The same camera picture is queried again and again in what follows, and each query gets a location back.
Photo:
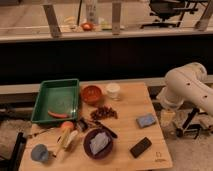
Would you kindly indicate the purple bowl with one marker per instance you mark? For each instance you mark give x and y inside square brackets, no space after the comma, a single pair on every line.
[103,153]

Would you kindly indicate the black chair at left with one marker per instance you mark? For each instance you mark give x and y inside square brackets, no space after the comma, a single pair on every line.
[19,141]

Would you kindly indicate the black office chair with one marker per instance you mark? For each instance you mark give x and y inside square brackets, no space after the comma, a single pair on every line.
[165,9]

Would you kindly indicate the white cup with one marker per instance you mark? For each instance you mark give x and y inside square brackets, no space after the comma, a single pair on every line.
[113,90]

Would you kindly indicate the blue sponge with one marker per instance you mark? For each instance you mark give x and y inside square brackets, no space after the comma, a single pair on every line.
[146,120]

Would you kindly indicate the black knife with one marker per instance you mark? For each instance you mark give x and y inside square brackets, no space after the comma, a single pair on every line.
[97,127]

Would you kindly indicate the orange bowl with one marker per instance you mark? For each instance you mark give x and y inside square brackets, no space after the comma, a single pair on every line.
[91,94]

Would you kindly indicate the dark purple grape bunch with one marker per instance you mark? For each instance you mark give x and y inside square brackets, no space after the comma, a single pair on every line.
[103,113]

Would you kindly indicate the red chili pepper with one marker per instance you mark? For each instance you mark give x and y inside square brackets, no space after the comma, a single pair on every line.
[57,115]

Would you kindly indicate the red fruit on shelf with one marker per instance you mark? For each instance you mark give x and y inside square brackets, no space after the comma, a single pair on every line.
[87,26]

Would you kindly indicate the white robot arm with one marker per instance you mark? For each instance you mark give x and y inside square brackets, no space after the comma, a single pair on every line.
[186,83]

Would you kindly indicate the black rectangular block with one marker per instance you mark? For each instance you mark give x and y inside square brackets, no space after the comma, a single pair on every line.
[140,147]

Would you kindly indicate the white crumpled cloth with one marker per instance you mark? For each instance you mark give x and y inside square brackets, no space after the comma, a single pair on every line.
[99,142]

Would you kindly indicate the green plastic tray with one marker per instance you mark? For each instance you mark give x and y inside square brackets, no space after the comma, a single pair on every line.
[58,96]

